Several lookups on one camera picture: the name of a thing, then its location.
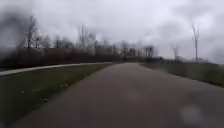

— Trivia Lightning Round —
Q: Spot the thin bare tree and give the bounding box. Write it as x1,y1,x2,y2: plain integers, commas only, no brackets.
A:
190,22,202,64

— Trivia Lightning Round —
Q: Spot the pale concrete path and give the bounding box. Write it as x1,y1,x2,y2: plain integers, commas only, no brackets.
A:
0,61,114,77

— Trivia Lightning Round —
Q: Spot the row of bare trees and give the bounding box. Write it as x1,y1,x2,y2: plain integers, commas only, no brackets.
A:
19,14,156,59

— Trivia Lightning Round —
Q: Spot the grass verge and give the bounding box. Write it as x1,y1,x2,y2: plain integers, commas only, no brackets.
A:
141,61,224,88

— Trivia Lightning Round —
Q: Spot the grey asphalt path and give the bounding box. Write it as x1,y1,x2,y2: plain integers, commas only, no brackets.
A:
9,62,224,128

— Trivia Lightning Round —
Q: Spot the grass field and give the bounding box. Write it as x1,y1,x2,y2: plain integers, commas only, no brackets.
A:
0,63,113,127

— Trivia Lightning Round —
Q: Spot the dark brown bank of brush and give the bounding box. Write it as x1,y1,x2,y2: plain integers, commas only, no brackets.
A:
0,46,148,70

